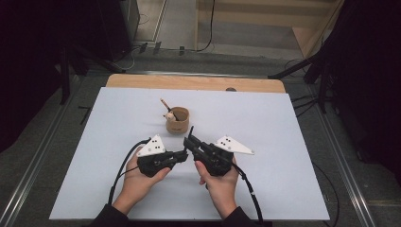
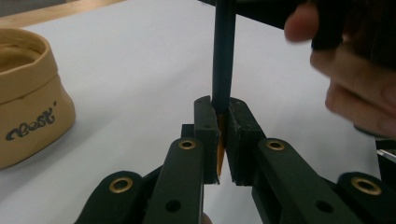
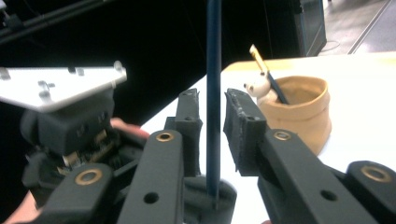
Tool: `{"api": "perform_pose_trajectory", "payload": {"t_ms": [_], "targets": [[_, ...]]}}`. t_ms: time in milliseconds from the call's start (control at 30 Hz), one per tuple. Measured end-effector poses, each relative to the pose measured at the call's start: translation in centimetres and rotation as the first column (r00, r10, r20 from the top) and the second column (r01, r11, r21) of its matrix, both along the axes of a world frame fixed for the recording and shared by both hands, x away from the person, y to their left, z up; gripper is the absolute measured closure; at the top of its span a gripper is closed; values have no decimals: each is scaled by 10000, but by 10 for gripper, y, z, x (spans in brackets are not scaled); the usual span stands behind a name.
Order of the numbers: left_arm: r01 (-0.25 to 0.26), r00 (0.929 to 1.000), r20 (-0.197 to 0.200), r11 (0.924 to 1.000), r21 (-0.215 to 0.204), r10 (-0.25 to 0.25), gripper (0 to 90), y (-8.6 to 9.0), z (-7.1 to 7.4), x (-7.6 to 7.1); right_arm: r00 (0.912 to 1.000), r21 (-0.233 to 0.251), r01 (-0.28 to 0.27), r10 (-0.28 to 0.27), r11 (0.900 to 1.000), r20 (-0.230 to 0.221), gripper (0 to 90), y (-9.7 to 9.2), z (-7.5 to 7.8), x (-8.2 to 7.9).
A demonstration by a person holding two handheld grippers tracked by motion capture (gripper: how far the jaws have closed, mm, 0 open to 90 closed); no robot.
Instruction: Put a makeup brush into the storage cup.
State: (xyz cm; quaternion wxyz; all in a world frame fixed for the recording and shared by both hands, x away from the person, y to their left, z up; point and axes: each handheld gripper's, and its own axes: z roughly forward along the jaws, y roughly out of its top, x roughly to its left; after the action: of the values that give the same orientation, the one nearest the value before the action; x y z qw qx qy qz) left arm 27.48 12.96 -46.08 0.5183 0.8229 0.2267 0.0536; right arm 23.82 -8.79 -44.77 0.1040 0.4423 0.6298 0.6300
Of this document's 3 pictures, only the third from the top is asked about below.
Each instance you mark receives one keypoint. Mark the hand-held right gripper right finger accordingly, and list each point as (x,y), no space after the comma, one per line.
(244,133)

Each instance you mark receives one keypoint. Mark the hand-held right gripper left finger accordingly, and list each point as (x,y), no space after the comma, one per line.
(187,130)

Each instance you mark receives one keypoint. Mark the tan fabric pouch with bear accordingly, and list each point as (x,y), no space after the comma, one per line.
(305,118)

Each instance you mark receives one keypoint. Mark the black metal stand bar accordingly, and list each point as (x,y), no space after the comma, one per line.
(46,18)

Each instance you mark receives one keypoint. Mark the dark cabinet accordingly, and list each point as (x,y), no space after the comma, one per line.
(311,25)

